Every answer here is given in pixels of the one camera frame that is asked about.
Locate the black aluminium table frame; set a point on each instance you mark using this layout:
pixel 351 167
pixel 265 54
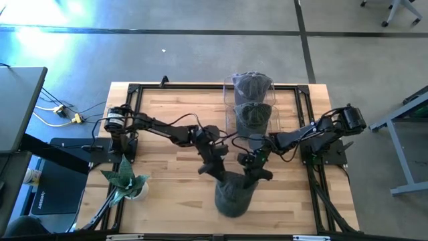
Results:
pixel 217 86

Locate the dark grey desk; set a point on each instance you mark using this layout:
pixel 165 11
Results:
pixel 20 107

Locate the black mat with white print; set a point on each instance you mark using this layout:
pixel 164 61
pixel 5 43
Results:
pixel 60 187

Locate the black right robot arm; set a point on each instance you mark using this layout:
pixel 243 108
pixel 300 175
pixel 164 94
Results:
pixel 301 134

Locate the grey office chair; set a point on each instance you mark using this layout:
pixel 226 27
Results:
pixel 394 10

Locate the black table edge clamp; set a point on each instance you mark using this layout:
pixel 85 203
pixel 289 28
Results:
pixel 164 81

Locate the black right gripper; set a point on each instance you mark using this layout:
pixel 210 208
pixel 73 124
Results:
pixel 255 162

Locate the grey knitted beanie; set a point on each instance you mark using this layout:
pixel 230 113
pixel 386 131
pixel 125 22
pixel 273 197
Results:
pixel 250 87

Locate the clear plastic bin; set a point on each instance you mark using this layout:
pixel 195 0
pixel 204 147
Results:
pixel 227 97
pixel 277 124

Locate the grey metal table frame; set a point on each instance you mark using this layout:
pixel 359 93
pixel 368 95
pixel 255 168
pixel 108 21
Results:
pixel 399 157

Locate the white cup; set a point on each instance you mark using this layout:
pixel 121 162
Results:
pixel 31 175

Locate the green plant in white pot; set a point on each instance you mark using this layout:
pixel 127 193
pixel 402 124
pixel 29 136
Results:
pixel 128 182

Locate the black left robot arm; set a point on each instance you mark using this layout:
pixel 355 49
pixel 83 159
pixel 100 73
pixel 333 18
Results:
pixel 160 129

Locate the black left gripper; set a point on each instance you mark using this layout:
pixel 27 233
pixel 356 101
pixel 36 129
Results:
pixel 214 157

